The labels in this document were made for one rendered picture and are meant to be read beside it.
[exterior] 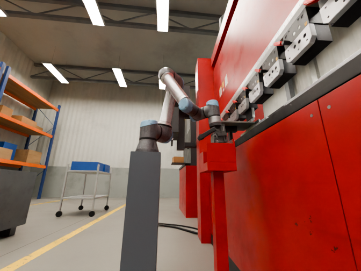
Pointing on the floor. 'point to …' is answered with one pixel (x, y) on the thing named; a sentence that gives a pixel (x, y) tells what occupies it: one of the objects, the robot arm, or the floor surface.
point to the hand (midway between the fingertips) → (216, 158)
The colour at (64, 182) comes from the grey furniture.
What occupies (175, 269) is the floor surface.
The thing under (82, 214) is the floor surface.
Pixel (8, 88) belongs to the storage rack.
